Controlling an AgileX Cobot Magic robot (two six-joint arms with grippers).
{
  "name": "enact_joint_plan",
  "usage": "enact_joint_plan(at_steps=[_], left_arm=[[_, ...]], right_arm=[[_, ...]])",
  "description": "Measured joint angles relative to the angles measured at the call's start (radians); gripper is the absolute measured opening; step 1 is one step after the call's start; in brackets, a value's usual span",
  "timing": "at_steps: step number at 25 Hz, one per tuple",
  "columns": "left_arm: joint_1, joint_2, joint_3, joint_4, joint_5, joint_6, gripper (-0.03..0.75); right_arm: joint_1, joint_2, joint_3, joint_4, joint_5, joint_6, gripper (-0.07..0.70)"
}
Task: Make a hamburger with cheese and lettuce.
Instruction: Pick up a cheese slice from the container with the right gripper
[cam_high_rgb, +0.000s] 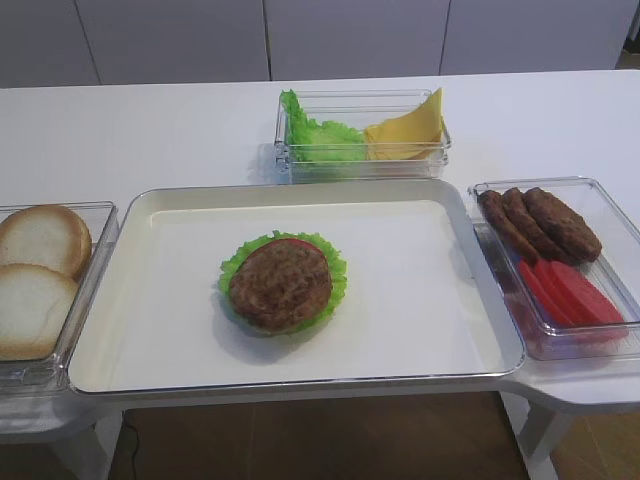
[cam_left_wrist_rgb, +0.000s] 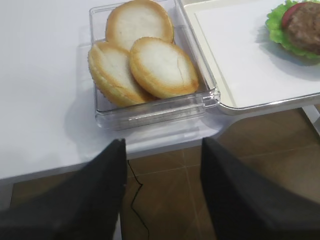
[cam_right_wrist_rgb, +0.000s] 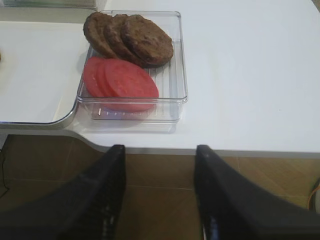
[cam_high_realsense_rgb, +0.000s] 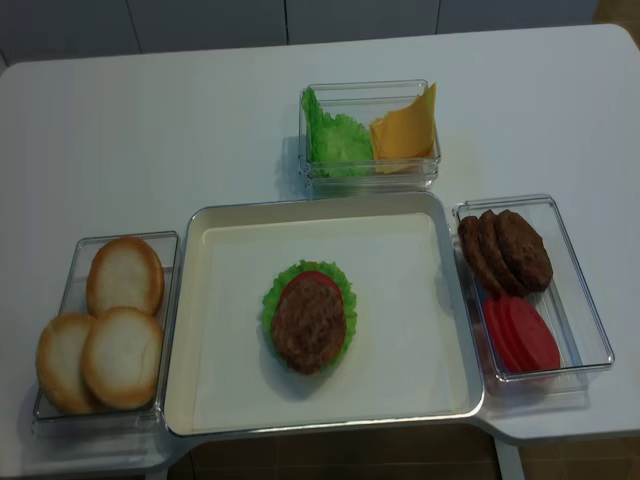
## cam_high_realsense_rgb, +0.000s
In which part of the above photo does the right brown meat patty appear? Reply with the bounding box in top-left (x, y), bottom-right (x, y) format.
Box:
top-left (495, 210), bottom-right (553, 293)

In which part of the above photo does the brown meat patty on tray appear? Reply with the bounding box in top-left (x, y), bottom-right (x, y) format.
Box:
top-left (270, 306), bottom-right (347, 375)

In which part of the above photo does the left brown meat patty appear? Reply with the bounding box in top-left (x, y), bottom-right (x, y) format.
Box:
top-left (457, 216), bottom-right (506, 299)

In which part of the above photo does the clear bun container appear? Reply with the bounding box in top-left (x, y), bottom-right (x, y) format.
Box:
top-left (32, 231), bottom-right (181, 438)

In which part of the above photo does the cream rectangular serving tray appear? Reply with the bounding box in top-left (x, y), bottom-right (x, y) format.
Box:
top-left (162, 193), bottom-right (484, 438)

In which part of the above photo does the bun half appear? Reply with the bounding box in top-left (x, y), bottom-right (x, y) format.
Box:
top-left (86, 237), bottom-right (164, 316)
top-left (80, 307), bottom-right (164, 410)
top-left (35, 312), bottom-right (99, 415)

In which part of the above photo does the right red tomato slice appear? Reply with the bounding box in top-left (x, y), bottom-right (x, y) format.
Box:
top-left (498, 297), bottom-right (561, 371)

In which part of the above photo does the left red tomato slice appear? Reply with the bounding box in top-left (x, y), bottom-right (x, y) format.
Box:
top-left (483, 298), bottom-right (522, 373)

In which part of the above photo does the clear lettuce cheese container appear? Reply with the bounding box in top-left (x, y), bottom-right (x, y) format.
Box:
top-left (298, 79), bottom-right (441, 197)

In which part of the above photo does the back bun half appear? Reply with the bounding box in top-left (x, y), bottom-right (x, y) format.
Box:
top-left (86, 237), bottom-right (164, 316)

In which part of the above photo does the front right bun half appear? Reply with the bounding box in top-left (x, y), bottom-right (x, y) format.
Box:
top-left (80, 307), bottom-right (164, 410)

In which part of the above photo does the red tomato slice on tray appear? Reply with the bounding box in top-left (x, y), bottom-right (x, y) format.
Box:
top-left (277, 270), bottom-right (344, 313)

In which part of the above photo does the middle red tomato slice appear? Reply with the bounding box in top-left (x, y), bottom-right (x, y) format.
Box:
top-left (490, 296), bottom-right (533, 373)

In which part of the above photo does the middle brown meat patty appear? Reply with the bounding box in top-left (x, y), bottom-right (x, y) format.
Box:
top-left (479, 210), bottom-right (529, 297)

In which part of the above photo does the green lettuce in container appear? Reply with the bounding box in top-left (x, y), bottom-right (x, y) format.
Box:
top-left (301, 87), bottom-right (373, 178)

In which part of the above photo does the yellow cheese slice stack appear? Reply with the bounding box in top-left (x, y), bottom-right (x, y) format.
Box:
top-left (369, 118), bottom-right (435, 174)

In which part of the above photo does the front left bun half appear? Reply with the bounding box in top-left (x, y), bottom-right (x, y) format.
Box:
top-left (35, 312), bottom-right (99, 415)

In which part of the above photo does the clear patty tomato container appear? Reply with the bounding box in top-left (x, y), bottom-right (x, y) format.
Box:
top-left (453, 195), bottom-right (615, 398)

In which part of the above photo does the green lettuce leaf on tray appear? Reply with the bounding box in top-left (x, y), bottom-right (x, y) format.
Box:
top-left (260, 260), bottom-right (358, 375)

